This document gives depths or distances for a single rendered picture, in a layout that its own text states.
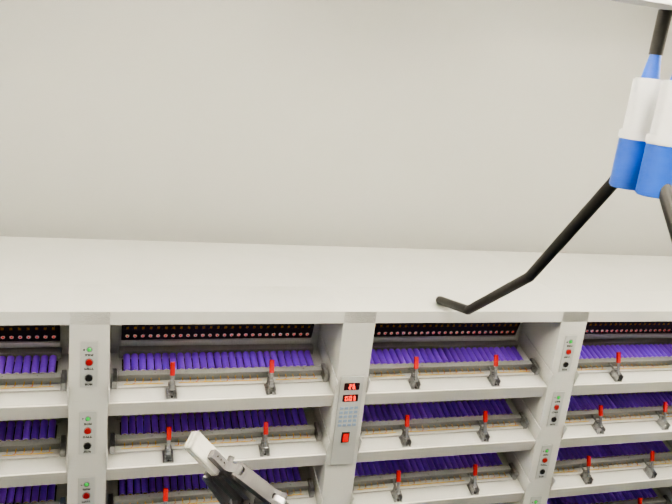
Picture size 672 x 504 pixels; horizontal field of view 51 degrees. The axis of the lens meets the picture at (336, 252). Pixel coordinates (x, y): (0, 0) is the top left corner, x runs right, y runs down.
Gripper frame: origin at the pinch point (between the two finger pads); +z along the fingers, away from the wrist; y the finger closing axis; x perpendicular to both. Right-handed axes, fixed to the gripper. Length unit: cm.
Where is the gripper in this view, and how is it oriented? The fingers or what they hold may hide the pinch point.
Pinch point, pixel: (204, 453)
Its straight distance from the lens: 110.5
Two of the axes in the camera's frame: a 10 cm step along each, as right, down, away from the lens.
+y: 8.0, -2.3, -5.6
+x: -3.1, 6.4, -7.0
